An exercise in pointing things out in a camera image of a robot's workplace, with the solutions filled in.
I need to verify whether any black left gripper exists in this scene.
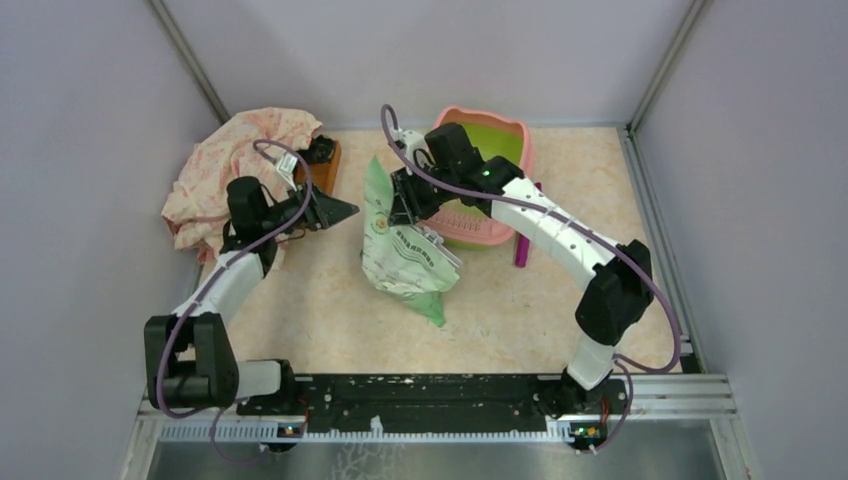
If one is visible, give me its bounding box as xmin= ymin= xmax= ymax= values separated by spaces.
xmin=261 ymin=177 xmax=360 ymax=236

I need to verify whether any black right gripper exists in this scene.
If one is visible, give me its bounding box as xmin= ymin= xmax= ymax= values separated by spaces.
xmin=387 ymin=162 xmax=457 ymax=227

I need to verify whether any green cat litter bag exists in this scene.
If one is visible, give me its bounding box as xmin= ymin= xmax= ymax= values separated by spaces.
xmin=360 ymin=158 xmax=460 ymax=328

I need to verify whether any magenta plastic litter scoop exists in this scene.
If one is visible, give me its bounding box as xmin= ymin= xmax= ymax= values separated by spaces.
xmin=513 ymin=182 xmax=543 ymax=269

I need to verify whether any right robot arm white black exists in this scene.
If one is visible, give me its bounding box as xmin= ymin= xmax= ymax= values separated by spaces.
xmin=383 ymin=123 xmax=654 ymax=412

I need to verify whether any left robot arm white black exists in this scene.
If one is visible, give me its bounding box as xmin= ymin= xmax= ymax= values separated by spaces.
xmin=143 ymin=176 xmax=359 ymax=418

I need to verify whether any pink green litter box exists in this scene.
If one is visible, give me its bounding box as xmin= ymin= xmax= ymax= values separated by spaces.
xmin=423 ymin=104 xmax=537 ymax=252

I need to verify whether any brown wooden tray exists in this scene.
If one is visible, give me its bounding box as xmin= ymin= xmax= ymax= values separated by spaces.
xmin=298 ymin=135 xmax=342 ymax=195

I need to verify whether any pink floral crumpled cloth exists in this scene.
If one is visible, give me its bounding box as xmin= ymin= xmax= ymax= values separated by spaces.
xmin=161 ymin=107 xmax=322 ymax=265

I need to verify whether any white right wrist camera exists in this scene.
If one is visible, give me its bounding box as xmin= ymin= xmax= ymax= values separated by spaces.
xmin=390 ymin=129 xmax=430 ymax=170

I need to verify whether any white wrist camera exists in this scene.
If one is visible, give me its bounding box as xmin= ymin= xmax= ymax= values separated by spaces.
xmin=390 ymin=129 xmax=430 ymax=170
xmin=274 ymin=153 xmax=300 ymax=190

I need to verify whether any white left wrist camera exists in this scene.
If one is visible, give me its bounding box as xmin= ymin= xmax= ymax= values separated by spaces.
xmin=274 ymin=153 xmax=300 ymax=190

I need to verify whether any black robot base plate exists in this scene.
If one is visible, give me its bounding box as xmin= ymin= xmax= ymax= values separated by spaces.
xmin=237 ymin=373 xmax=627 ymax=434

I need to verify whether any aluminium frame rail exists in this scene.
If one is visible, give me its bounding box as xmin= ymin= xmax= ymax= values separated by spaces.
xmin=138 ymin=374 xmax=737 ymax=444

